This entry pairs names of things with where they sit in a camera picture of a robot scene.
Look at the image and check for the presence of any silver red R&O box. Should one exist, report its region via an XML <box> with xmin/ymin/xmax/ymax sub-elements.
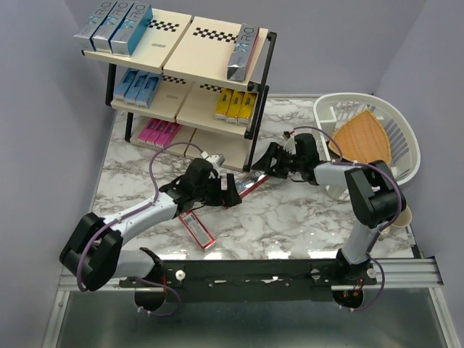
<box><xmin>235</xmin><ymin>170</ymin><xmax>268</xmax><ymax>198</ymax></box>

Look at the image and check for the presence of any pink toothpaste box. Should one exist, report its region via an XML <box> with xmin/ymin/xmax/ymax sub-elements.
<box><xmin>145</xmin><ymin>120</ymin><xmax>170</xmax><ymax>146</ymax></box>
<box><xmin>137</xmin><ymin>118</ymin><xmax>160</xmax><ymax>144</ymax></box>
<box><xmin>154</xmin><ymin>123</ymin><xmax>181</xmax><ymax>149</ymax></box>

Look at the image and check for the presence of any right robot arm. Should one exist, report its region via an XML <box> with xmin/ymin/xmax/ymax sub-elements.
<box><xmin>252</xmin><ymin>133</ymin><xmax>406</xmax><ymax>284</ymax></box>

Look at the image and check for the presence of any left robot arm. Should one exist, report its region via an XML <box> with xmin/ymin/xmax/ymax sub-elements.
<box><xmin>59</xmin><ymin>158</ymin><xmax>241</xmax><ymax>291</ymax></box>

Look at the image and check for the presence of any beige three-tier shelf rack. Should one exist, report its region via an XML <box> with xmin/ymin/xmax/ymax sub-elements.
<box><xmin>83</xmin><ymin>9</ymin><xmax>277</xmax><ymax>171</ymax></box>

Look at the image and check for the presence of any yellow toothpaste box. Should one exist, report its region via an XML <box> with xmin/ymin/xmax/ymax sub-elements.
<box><xmin>226</xmin><ymin>91</ymin><xmax>246</xmax><ymax>125</ymax></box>
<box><xmin>215</xmin><ymin>88</ymin><xmax>236</xmax><ymax>124</ymax></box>
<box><xmin>237</xmin><ymin>92</ymin><xmax>257</xmax><ymax>126</ymax></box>

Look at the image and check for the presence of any silver blue R&O box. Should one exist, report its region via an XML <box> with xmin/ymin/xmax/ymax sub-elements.
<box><xmin>91</xmin><ymin>1</ymin><xmax>134</xmax><ymax>53</ymax></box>

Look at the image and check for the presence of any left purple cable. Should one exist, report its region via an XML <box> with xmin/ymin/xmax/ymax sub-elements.
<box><xmin>78</xmin><ymin>141</ymin><xmax>207</xmax><ymax>318</ymax></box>

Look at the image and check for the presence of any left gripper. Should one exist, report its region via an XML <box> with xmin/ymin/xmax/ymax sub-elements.
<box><xmin>194</xmin><ymin>174</ymin><xmax>242</xmax><ymax>207</ymax></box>

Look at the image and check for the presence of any red R&O toothpaste box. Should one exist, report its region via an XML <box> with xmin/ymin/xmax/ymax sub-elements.
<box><xmin>226</xmin><ymin>23</ymin><xmax>260</xmax><ymax>82</ymax></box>

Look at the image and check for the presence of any white plastic dish basket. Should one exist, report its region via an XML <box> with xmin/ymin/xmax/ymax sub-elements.
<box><xmin>312</xmin><ymin>93</ymin><xmax>421</xmax><ymax>186</ymax></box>

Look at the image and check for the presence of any woven wicker fan tray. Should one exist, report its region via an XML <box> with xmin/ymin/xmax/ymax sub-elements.
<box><xmin>328</xmin><ymin>109</ymin><xmax>392</xmax><ymax>164</ymax></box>

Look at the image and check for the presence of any black mounting rail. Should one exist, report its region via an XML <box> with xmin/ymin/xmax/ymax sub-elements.
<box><xmin>119</xmin><ymin>259</ymin><xmax>378</xmax><ymax>305</ymax></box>

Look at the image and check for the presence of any blue metallic toothpaste box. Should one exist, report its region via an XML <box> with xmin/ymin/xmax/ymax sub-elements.
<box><xmin>110</xmin><ymin>1</ymin><xmax>153</xmax><ymax>57</ymax></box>

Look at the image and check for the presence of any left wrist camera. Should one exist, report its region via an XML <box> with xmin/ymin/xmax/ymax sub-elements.
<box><xmin>200</xmin><ymin>152</ymin><xmax>225</xmax><ymax>170</ymax></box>

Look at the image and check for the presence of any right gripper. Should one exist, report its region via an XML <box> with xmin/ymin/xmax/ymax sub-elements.
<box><xmin>251</xmin><ymin>142</ymin><xmax>304</xmax><ymax>180</ymax></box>

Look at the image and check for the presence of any pink toothpaste box back side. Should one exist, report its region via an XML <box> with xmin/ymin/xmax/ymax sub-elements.
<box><xmin>154</xmin><ymin>123</ymin><xmax>181</xmax><ymax>149</ymax></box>

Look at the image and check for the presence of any red toothpaste box barcode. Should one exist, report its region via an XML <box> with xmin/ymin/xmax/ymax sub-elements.
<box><xmin>178</xmin><ymin>210</ymin><xmax>215</xmax><ymax>251</ymax></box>

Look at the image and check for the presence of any light blue toothpaste box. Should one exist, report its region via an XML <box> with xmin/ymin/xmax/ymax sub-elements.
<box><xmin>136</xmin><ymin>72</ymin><xmax>163</xmax><ymax>109</ymax></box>
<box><xmin>124</xmin><ymin>70</ymin><xmax>149</xmax><ymax>105</ymax></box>
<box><xmin>113</xmin><ymin>68</ymin><xmax>138</xmax><ymax>102</ymax></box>

